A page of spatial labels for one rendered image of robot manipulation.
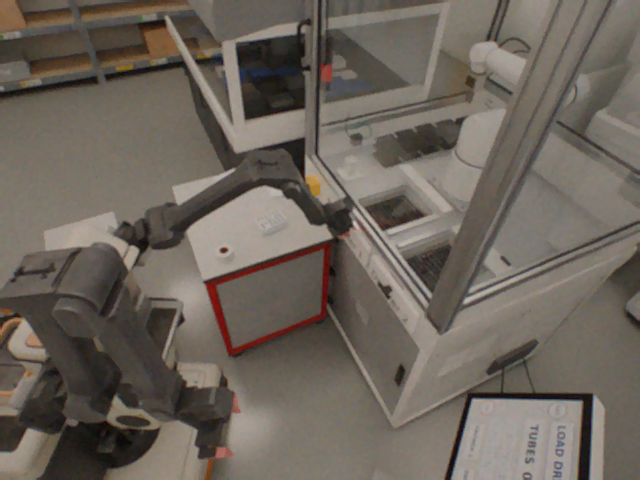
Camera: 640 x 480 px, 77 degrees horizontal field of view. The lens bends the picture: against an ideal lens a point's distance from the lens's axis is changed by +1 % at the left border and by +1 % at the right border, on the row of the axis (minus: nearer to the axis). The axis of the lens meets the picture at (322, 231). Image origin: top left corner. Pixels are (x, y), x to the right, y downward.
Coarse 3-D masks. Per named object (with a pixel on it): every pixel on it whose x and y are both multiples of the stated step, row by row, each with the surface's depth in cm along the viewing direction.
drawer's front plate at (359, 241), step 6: (354, 234) 154; (360, 234) 153; (348, 240) 163; (354, 240) 156; (360, 240) 151; (360, 246) 153; (366, 246) 149; (354, 252) 160; (360, 252) 154; (366, 252) 149; (366, 258) 151; (366, 264) 154
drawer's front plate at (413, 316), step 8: (376, 256) 145; (376, 264) 144; (368, 272) 153; (376, 272) 146; (384, 272) 140; (376, 280) 148; (384, 280) 142; (392, 280) 138; (392, 288) 138; (400, 288) 136; (384, 296) 146; (392, 296) 140; (400, 296) 134; (400, 304) 136; (408, 304) 131; (400, 312) 138; (408, 312) 132; (416, 312) 129; (400, 320) 139; (408, 320) 134; (416, 320) 130; (408, 328) 136
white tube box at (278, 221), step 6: (276, 210) 180; (264, 216) 177; (276, 216) 177; (282, 216) 177; (258, 222) 174; (264, 222) 174; (270, 222) 174; (276, 222) 175; (282, 222) 175; (258, 228) 175; (264, 228) 172; (270, 228) 173; (276, 228) 175; (264, 234) 173
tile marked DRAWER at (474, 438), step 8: (472, 424) 100; (480, 424) 98; (472, 432) 98; (480, 432) 97; (472, 440) 96; (480, 440) 95; (464, 448) 96; (472, 448) 95; (480, 448) 94; (464, 456) 95; (472, 456) 93
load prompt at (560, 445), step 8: (552, 424) 86; (560, 424) 85; (568, 424) 84; (552, 432) 85; (560, 432) 84; (568, 432) 83; (552, 440) 84; (560, 440) 83; (568, 440) 81; (552, 448) 82; (560, 448) 81; (568, 448) 80; (552, 456) 81; (560, 456) 80; (568, 456) 79; (544, 464) 81; (552, 464) 80; (560, 464) 79; (568, 464) 78; (544, 472) 80; (552, 472) 79; (560, 472) 78; (568, 472) 77
